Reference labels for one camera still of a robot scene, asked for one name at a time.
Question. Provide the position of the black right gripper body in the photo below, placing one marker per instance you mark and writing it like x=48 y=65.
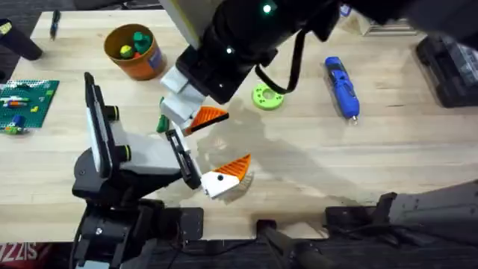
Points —
x=239 y=33

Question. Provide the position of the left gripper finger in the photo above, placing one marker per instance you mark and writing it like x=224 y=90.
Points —
x=220 y=183
x=185 y=142

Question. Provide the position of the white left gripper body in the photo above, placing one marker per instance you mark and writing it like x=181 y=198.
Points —
x=149 y=157

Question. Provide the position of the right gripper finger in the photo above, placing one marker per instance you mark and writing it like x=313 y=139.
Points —
x=182 y=105
x=175 y=79

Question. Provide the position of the orange ribbed wedge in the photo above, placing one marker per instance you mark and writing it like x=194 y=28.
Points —
x=207 y=116

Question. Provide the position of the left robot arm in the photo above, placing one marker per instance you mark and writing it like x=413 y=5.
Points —
x=112 y=231

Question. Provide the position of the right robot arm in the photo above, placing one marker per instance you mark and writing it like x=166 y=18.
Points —
x=429 y=209

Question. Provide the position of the green toy vegetable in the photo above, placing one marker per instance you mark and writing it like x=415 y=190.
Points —
x=163 y=123

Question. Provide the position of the blue electric screwdriver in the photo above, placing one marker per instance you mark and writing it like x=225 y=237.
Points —
x=341 y=87

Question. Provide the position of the orange tub with toys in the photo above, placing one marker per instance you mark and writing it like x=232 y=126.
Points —
x=140 y=61

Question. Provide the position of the upright flat wrist plate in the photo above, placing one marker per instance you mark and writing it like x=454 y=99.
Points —
x=90 y=97
x=188 y=18

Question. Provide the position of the green disc with holes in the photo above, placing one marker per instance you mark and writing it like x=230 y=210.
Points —
x=267 y=97

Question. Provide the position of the black pole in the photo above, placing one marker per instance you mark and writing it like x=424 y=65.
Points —
x=284 y=243

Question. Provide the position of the black pen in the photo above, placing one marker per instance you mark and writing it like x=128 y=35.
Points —
x=55 y=24

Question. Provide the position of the green board with blocks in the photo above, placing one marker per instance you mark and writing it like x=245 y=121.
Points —
x=28 y=99

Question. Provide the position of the pale cardboard box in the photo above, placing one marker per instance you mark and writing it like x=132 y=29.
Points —
x=384 y=27

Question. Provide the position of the black bar with yellow label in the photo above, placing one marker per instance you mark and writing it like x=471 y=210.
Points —
x=18 y=43

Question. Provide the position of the red box with white print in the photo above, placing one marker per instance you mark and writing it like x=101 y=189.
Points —
x=20 y=256

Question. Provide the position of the black tool case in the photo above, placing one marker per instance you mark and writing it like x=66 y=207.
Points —
x=452 y=71

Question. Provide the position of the black rail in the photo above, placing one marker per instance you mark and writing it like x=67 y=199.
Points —
x=373 y=258

